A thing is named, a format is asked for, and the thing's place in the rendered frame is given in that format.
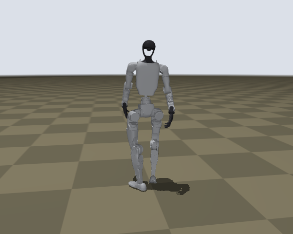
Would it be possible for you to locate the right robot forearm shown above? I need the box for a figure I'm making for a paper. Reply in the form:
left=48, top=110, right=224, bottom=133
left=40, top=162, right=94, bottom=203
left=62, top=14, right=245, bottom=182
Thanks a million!
left=166, top=87, right=175, bottom=111

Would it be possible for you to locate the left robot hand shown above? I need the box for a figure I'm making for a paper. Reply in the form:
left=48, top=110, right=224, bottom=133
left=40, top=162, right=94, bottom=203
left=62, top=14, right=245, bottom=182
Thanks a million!
left=122, top=102, right=129, bottom=118

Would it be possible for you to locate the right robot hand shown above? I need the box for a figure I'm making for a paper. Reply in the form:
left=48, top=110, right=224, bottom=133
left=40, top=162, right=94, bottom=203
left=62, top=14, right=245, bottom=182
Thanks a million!
left=165, top=106, right=175, bottom=128

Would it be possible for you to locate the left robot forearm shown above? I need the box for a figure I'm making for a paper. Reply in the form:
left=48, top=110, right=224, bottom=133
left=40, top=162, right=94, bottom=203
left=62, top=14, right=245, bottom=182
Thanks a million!
left=122, top=82, right=130, bottom=105

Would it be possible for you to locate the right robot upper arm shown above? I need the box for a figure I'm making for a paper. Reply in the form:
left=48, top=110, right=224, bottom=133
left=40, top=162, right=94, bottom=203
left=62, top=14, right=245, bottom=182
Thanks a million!
left=159, top=64, right=171, bottom=94

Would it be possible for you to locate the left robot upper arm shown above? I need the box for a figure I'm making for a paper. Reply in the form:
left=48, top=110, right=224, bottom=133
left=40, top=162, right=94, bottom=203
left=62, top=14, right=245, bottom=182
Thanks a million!
left=125, top=62, right=137, bottom=89

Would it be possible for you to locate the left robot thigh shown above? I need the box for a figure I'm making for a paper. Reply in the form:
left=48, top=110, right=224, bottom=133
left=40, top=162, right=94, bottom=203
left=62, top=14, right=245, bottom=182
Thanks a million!
left=126, top=109, right=144, bottom=155

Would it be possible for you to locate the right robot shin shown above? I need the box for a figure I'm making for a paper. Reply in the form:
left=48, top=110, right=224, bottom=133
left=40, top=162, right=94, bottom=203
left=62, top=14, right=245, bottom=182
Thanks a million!
left=150, top=141, right=159, bottom=176

